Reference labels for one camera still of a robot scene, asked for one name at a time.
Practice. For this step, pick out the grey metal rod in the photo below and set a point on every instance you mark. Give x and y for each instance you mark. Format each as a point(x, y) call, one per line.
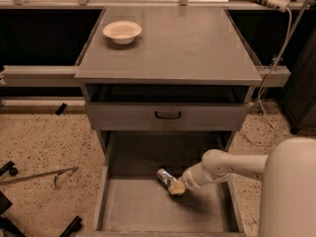
point(36, 176)

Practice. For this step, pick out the small black block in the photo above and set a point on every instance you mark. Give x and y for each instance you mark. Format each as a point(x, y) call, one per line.
point(61, 109)

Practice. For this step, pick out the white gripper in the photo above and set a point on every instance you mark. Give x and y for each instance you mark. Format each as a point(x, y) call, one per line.
point(189, 180)

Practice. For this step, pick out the black drawer handle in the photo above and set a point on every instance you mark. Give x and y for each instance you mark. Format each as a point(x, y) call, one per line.
point(168, 115)

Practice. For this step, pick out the black clamp piece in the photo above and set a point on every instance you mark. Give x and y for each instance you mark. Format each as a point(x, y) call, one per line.
point(10, 168)

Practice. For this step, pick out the silver blue redbull can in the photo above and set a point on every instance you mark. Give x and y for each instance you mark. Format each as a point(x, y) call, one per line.
point(166, 178)

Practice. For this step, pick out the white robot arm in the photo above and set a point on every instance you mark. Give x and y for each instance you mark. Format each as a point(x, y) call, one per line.
point(288, 177)

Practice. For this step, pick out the white paper bowl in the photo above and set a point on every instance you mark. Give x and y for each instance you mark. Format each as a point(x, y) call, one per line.
point(122, 32)

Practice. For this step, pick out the black stand foot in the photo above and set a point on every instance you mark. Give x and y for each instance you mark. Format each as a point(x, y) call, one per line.
point(74, 226)

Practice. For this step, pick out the open grey lower drawer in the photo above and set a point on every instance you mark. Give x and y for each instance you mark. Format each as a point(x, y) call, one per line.
point(134, 203)

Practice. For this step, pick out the grey drawer cabinet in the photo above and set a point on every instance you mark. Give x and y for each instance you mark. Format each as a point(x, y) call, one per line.
point(184, 55)

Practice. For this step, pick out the closed grey drawer front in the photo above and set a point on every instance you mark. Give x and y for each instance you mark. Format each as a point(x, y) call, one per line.
point(141, 116)

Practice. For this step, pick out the grey rail beam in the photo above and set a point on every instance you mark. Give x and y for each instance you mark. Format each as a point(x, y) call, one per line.
point(39, 76)

